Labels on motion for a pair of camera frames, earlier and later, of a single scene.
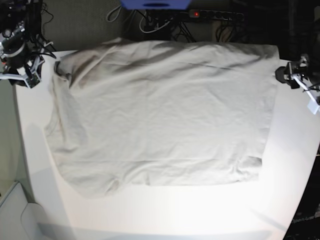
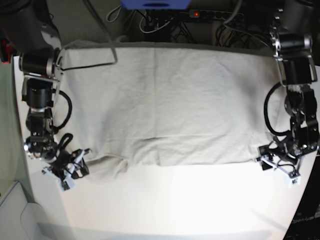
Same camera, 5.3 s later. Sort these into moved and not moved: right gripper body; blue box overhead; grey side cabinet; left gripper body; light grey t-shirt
Moved: left gripper body; light grey t-shirt; right gripper body
Not moved: blue box overhead; grey side cabinet
